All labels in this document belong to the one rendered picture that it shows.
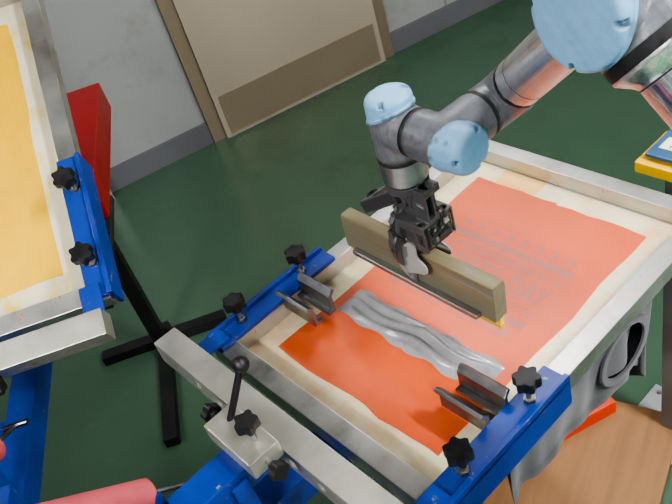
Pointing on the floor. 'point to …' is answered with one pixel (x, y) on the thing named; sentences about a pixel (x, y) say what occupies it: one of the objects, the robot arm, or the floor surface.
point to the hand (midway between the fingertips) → (420, 265)
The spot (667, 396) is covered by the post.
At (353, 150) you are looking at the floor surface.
